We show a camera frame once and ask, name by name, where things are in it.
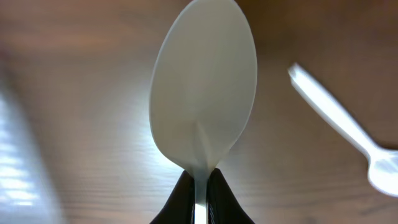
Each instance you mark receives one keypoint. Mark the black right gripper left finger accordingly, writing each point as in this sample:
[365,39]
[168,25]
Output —
[179,207]

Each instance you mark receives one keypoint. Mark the clear plastic basket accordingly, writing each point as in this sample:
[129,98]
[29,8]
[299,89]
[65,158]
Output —
[27,194]

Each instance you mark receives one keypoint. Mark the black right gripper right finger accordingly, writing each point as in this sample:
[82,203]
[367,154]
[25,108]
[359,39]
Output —
[222,204]

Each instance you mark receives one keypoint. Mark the white plastic spoon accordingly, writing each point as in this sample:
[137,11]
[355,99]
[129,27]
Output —
[382,162]
[202,90]

